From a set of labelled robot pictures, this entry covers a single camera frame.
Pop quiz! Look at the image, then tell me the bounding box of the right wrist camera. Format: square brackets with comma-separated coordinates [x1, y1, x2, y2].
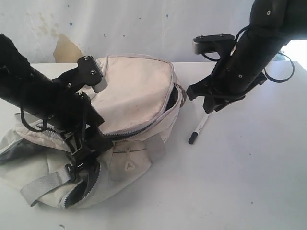
[192, 34, 235, 55]

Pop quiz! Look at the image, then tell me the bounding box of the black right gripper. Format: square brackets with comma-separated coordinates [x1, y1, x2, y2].
[186, 31, 267, 114]

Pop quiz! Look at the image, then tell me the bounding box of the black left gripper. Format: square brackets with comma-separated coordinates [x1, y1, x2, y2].
[48, 71, 113, 168]

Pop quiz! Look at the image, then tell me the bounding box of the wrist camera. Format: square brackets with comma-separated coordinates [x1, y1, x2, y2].
[192, 34, 235, 55]
[77, 55, 107, 93]

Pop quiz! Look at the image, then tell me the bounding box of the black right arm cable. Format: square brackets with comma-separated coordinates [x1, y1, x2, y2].
[203, 26, 296, 83]

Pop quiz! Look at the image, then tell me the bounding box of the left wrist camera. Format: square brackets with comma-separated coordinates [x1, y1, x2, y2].
[77, 55, 107, 93]

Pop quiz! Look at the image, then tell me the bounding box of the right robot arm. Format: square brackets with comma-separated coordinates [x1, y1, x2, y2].
[187, 0, 307, 114]

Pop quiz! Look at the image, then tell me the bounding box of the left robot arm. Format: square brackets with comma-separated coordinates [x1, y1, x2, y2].
[0, 34, 113, 166]

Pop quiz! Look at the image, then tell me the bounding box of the white marker black cap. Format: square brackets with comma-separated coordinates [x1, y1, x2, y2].
[188, 115, 211, 145]

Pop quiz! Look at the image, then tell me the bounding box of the white fabric backpack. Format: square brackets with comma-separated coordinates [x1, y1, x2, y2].
[0, 55, 185, 209]

